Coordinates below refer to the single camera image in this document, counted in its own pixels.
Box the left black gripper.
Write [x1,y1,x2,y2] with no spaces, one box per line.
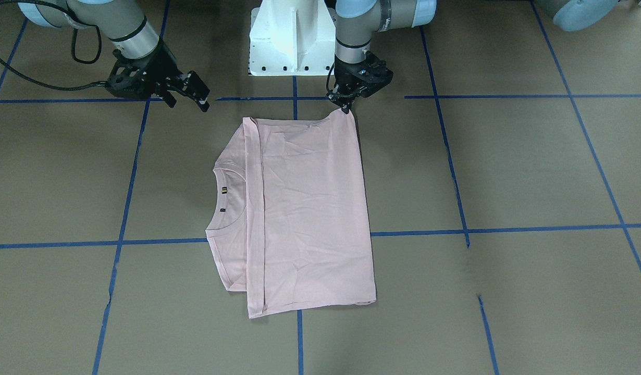
[327,50,393,114]

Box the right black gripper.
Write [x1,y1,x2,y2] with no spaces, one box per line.
[105,41,211,113]

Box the pink Snoopy t-shirt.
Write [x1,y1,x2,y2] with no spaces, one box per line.
[206,109,377,319]

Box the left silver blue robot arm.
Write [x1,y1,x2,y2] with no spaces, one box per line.
[326,1,618,114]

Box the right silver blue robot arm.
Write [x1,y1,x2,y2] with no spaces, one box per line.
[17,1,210,111]

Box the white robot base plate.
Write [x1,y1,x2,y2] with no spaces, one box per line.
[248,1,335,77]

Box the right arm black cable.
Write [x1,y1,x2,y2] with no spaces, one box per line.
[0,0,110,92]

